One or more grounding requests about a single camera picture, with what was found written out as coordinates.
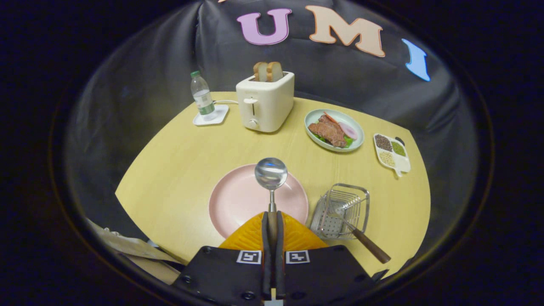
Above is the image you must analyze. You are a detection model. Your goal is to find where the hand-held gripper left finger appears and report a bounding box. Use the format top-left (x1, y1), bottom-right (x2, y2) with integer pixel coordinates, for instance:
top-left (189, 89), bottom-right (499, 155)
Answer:
top-left (170, 211), bottom-right (272, 306)

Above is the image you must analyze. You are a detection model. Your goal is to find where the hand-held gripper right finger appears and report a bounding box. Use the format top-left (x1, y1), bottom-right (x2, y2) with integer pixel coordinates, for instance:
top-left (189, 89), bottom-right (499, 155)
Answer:
top-left (275, 211), bottom-right (377, 306)

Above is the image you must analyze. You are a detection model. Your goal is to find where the metal spoon wooden handle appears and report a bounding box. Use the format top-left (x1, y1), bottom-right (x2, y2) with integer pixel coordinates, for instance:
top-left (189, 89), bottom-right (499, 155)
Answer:
top-left (255, 158), bottom-right (288, 247)

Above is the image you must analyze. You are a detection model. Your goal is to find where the metal fork wooden handle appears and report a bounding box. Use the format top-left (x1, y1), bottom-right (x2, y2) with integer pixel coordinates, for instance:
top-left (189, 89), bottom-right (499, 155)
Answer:
top-left (325, 200), bottom-right (391, 264)

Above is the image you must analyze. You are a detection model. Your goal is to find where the clear plastic drainer box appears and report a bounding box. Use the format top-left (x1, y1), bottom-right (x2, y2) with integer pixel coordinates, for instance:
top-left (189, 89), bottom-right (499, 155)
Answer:
top-left (310, 183), bottom-right (370, 240)

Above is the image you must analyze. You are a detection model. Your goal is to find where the pink plate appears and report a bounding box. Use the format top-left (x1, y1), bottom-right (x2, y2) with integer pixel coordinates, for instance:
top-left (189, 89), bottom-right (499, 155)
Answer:
top-left (208, 164), bottom-right (309, 239)

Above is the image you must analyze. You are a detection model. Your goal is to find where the green lettuce leaf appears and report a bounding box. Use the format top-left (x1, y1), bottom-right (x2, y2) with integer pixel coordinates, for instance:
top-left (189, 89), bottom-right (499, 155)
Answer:
top-left (312, 133), bottom-right (352, 149)

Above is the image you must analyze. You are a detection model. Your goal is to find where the brown meat slice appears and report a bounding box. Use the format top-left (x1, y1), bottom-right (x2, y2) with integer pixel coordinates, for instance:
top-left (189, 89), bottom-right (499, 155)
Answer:
top-left (308, 115), bottom-right (347, 148)

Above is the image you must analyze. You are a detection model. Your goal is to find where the person's beige clothing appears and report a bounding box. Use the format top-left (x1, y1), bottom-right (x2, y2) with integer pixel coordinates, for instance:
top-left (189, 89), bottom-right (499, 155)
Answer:
top-left (85, 218), bottom-right (183, 285)

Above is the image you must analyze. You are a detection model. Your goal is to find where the pink ham slice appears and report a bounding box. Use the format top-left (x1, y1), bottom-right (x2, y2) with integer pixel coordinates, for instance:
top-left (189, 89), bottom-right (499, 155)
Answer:
top-left (339, 122), bottom-right (358, 140)

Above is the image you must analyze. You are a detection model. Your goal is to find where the pale green food plate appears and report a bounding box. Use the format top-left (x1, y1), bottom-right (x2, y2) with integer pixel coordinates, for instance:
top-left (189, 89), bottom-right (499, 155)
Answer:
top-left (304, 109), bottom-right (365, 153)

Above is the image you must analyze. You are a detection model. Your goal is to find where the white toaster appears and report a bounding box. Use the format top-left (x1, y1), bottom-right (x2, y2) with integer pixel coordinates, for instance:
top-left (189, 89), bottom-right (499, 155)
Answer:
top-left (236, 71), bottom-right (295, 133)

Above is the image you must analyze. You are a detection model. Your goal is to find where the white square coaster tray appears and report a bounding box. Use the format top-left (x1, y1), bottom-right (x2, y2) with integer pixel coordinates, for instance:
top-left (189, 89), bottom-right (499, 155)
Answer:
top-left (193, 104), bottom-right (230, 126)

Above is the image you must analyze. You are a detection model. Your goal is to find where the white divided grain dish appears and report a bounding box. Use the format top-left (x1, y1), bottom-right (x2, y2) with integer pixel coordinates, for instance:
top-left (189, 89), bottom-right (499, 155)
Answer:
top-left (374, 133), bottom-right (411, 177)

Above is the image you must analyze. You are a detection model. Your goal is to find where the clear water bottle green cap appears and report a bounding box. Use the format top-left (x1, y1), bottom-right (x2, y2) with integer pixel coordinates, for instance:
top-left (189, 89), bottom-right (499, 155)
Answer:
top-left (190, 71), bottom-right (215, 121)

